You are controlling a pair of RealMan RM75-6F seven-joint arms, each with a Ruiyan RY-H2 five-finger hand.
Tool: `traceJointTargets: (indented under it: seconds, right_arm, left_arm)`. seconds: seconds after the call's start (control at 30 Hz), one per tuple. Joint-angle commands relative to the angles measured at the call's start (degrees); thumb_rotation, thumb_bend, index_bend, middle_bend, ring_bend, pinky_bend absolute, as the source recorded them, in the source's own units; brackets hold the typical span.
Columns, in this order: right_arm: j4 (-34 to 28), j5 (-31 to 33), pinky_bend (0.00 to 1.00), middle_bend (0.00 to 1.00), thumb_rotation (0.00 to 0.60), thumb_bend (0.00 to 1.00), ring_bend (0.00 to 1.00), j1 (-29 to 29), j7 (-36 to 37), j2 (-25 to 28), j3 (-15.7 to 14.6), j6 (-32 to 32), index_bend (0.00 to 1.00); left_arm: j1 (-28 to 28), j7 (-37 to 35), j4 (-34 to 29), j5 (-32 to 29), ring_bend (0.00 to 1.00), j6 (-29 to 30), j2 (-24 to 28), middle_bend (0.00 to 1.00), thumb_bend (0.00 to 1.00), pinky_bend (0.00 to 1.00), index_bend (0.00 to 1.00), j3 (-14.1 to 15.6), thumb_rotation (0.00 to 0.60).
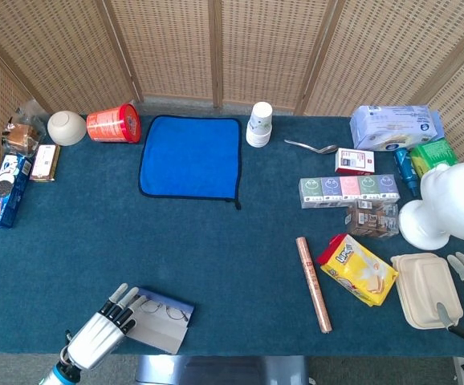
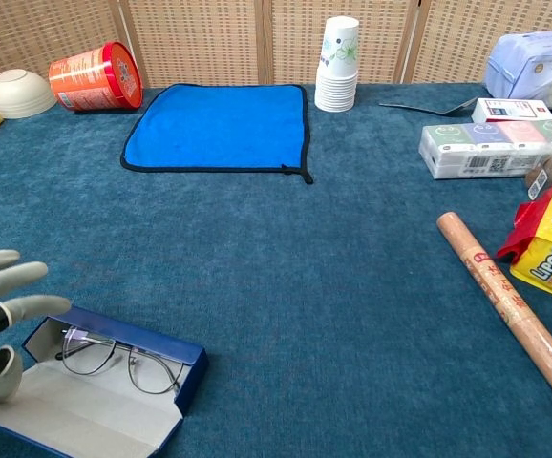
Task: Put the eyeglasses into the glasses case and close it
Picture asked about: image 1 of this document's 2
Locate blue bottle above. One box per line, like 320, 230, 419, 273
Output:
393, 147, 421, 197

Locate pale blue tissue pack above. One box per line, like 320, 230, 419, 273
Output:
349, 104, 446, 152

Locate thin-framed eyeglasses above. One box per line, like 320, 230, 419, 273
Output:
139, 298, 189, 322

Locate beige clamshell lunch box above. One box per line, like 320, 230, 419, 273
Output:
389, 252, 464, 330

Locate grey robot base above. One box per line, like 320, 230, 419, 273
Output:
134, 355, 311, 385

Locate wicker folding screen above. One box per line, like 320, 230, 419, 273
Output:
0, 0, 464, 169

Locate clear bag brown cake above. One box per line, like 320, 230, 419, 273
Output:
1, 99, 48, 158

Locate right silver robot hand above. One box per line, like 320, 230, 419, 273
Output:
435, 251, 464, 350

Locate green packet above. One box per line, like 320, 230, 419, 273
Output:
409, 137, 459, 180

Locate white foam mannequin head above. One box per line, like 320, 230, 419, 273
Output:
398, 161, 464, 250

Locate beige bowl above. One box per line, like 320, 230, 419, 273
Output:
47, 110, 88, 147

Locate pastel pocket tissue multipack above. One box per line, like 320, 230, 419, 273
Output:
298, 173, 401, 210

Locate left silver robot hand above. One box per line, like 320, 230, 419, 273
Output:
59, 282, 148, 371

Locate teal table cover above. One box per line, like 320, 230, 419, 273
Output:
0, 114, 464, 358

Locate orange tub red lid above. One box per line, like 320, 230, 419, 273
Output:
86, 103, 142, 144

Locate small gold white box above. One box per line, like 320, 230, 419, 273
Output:
29, 144, 61, 184

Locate small white red box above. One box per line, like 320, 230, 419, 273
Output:
334, 147, 376, 176

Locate yellow Lipo snack bag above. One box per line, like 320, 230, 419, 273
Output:
316, 233, 400, 308

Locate blue Oreo cookie box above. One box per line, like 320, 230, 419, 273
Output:
0, 154, 33, 229

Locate metal spoon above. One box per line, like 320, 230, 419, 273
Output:
283, 139, 339, 156

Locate clear pack brown sachets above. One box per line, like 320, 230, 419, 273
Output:
344, 200, 400, 239

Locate brown foil roll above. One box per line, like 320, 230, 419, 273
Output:
295, 236, 334, 334

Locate white paper cup stack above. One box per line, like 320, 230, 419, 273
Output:
245, 101, 274, 148

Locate blue and white notebook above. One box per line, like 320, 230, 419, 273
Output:
127, 286, 196, 355

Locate blue cloth black trim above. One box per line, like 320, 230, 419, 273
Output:
137, 115, 243, 211

